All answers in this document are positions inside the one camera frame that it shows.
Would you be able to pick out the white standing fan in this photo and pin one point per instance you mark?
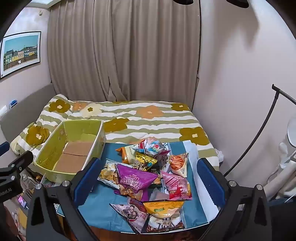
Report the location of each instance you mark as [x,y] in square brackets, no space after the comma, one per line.
[291,134]

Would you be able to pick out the framed wall poster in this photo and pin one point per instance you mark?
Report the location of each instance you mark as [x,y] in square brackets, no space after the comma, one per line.
[20,53]

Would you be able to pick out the cluttered shelf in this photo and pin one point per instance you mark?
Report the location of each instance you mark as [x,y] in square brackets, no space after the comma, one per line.
[25,183]

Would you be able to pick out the pale purple cartoon packet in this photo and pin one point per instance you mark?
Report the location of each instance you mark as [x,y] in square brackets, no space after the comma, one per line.
[131,212]

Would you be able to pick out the white brown snack packet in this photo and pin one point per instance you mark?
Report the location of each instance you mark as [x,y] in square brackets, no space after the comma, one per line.
[165,224]

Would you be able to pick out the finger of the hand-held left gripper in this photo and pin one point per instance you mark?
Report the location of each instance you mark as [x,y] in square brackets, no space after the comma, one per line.
[20,160]
[4,148]

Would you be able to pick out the green cardboard box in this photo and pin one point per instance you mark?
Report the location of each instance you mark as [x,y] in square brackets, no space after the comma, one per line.
[76,150]

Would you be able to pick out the teal cloth with white border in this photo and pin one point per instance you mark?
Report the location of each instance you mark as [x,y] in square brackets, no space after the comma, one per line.
[101,208]

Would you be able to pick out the white wall socket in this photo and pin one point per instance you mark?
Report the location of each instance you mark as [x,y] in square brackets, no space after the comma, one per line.
[2,110]

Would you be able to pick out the orange chip packet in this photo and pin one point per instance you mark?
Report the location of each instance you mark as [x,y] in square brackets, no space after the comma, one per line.
[124,154]

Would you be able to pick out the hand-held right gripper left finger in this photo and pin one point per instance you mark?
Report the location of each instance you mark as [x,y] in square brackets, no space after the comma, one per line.
[89,173]

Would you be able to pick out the yellow packet with green label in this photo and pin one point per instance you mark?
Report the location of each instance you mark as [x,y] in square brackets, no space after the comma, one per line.
[161,207]

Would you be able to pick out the small blue object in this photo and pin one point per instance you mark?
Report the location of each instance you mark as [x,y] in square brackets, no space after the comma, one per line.
[13,103]

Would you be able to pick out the white crumpled cloth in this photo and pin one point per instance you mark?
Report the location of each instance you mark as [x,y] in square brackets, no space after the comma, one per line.
[220,154]

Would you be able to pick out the purple snack packet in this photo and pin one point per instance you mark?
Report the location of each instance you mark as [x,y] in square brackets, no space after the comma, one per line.
[135,179]

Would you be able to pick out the white maroon snack packet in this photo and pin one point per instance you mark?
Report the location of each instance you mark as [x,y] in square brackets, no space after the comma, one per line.
[164,163]

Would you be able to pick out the white packet with orange sticks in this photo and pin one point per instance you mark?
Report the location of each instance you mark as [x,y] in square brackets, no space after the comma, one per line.
[179,163]

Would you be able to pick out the pink snack packet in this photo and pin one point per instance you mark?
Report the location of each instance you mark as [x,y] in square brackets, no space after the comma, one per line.
[177,185]

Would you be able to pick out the floral striped duvet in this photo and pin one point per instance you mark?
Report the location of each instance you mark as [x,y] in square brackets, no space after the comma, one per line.
[148,125]

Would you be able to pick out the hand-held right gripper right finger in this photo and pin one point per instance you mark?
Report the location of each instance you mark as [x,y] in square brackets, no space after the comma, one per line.
[210,183]

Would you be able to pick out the yellow black snack packet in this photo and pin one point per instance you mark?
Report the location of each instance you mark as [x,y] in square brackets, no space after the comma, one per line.
[144,162]

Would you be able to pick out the blue red cartoon packet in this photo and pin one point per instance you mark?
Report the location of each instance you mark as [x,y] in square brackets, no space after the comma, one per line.
[156,147]

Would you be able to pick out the black floor lamp stand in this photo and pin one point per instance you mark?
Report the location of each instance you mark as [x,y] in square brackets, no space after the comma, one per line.
[284,94]

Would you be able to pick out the white potato chip packet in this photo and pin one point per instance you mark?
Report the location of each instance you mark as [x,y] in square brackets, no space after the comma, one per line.
[108,175]

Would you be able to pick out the grey padded headboard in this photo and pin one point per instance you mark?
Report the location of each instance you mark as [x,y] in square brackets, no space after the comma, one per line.
[20,109]

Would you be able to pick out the beige pleated curtain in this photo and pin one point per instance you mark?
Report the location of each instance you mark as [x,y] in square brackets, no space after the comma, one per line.
[115,46]

